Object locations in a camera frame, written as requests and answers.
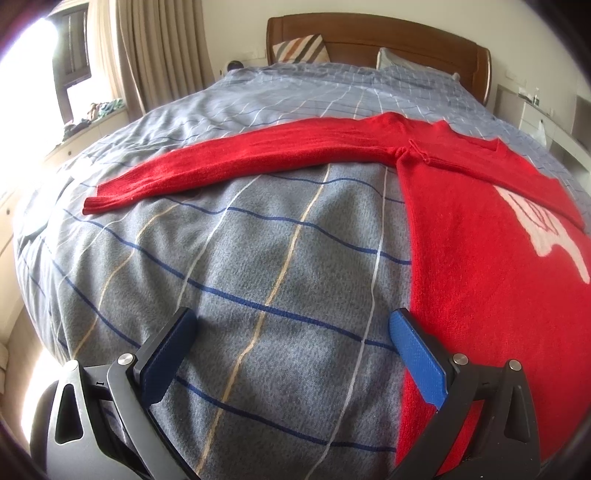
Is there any grey plaid bed duvet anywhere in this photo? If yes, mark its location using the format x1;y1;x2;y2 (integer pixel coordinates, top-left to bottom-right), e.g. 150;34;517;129
13;64;590;479

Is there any white plastic bag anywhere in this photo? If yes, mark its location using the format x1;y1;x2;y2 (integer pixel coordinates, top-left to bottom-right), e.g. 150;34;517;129
532;120;548;148

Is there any small clutter on windowsill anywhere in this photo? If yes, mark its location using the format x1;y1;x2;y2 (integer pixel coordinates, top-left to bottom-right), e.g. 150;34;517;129
62;98;125;141

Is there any white bedside shelf unit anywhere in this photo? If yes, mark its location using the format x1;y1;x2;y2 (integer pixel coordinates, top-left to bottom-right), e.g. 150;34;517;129
494;85;590;193

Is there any dark framed window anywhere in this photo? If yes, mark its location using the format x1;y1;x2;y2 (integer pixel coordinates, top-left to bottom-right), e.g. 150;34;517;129
48;1;91;123

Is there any beige pleated curtain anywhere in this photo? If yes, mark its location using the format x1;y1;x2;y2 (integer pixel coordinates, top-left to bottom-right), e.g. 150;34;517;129
87;1;214;121

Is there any round black bedside speaker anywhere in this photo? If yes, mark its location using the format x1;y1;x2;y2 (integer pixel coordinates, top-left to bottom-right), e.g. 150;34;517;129
226;60;245;72

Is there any grey bed pillow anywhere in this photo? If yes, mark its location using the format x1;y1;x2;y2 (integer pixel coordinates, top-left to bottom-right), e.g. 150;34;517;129
376;47;461;82

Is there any striped throw pillow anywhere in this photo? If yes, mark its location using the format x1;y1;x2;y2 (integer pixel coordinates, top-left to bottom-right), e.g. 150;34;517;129
273;34;331;64

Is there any brown wooden headboard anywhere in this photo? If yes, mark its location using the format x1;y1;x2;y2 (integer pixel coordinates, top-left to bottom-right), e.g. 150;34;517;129
266;12;492;105

